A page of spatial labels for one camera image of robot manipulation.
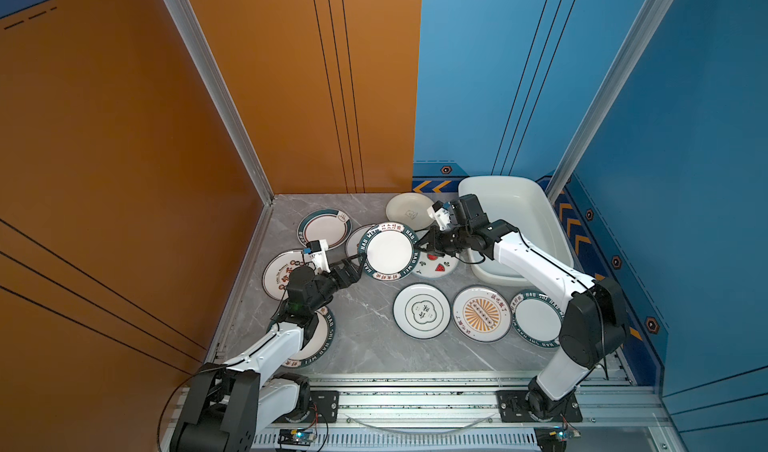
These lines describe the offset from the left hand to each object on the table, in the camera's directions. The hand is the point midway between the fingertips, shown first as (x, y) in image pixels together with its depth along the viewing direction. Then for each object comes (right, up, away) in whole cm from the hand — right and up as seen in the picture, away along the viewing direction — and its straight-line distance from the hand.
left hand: (359, 256), depth 81 cm
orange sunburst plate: (+36, -18, +7) cm, 41 cm away
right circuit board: (+46, -41, -12) cm, 63 cm away
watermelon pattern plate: (+23, -5, +18) cm, 30 cm away
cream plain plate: (+16, +15, +34) cm, 40 cm away
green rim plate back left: (-13, +8, +28) cm, 32 cm away
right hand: (+15, +3, 0) cm, 15 cm away
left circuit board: (-14, -42, -11) cm, 45 cm away
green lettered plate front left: (-12, -25, +2) cm, 28 cm away
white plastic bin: (+63, +17, +37) cm, 75 cm away
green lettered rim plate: (+9, +1, +2) cm, 9 cm away
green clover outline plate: (+18, -17, +8) cm, 26 cm away
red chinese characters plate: (-5, +4, +22) cm, 22 cm away
